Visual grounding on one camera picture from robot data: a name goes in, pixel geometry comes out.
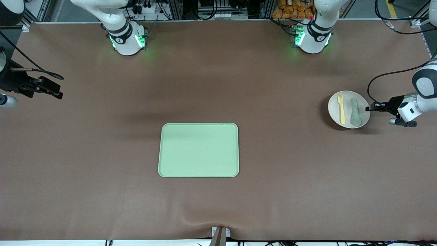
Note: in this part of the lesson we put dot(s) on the metal clamp bracket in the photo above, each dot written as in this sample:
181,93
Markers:
220,235

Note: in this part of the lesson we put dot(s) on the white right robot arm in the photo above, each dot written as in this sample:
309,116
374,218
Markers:
126,44

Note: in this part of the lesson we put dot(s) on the beige round plate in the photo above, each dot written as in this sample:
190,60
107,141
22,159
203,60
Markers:
346,99

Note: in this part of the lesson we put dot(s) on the white power strip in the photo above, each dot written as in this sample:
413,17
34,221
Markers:
146,8

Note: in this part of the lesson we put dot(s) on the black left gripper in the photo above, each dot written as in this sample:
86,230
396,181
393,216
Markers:
393,101

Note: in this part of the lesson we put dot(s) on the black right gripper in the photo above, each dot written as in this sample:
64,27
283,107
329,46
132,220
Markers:
11,83

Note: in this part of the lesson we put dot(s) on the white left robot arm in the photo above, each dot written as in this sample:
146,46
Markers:
317,41

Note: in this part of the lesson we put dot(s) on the brown table mat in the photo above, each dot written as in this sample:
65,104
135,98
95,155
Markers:
102,171

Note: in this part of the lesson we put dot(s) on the orange snack packets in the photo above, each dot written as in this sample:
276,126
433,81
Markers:
290,10

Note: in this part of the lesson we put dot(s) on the aluminium frame profile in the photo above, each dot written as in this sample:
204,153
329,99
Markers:
34,13
418,21
174,8

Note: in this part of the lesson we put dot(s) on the teal plastic spoon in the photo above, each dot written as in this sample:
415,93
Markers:
355,118

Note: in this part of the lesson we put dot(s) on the yellow plastic fork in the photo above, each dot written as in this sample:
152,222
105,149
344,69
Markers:
342,114

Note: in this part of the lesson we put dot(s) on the green rectangular tray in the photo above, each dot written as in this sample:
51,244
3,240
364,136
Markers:
198,150

